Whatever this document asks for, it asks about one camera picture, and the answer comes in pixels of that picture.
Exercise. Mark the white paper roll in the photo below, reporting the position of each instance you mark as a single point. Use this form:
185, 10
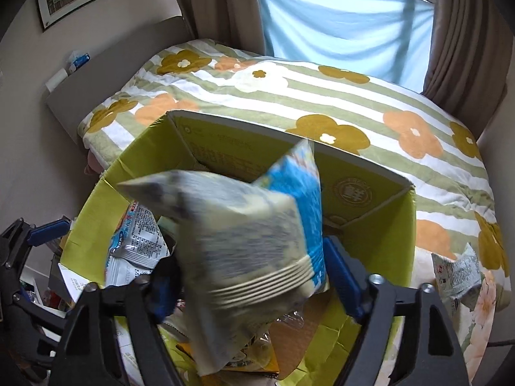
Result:
57, 79

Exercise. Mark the grey headboard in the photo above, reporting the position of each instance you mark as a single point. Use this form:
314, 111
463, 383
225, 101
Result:
120, 56

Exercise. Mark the blue cream snack packet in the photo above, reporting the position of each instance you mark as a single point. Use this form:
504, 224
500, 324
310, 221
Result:
241, 241

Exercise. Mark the pink bed sheet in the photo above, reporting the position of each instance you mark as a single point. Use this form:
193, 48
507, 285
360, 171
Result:
91, 163

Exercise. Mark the yellow-green cardboard box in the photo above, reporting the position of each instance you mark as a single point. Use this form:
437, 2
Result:
362, 193

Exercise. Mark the silver red blue snack packet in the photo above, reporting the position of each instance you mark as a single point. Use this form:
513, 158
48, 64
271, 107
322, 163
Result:
139, 241

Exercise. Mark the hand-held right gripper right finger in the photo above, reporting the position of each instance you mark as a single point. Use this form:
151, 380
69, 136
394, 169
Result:
342, 273

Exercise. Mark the blue tissue pack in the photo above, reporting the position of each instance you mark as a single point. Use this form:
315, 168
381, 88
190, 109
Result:
78, 61

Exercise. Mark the bed with floral duvet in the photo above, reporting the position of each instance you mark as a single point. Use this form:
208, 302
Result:
362, 100

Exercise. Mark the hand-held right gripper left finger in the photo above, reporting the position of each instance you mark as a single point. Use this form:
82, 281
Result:
163, 301

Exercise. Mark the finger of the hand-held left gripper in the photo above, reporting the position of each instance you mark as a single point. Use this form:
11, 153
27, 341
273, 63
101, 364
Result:
48, 231

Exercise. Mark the brown curtain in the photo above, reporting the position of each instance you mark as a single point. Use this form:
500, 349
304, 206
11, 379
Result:
225, 4
462, 40

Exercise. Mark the light blue cloth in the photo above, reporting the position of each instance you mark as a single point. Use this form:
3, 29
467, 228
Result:
342, 24

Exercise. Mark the silver snack packet red mark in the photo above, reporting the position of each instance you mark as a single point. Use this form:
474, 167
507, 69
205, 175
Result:
458, 273

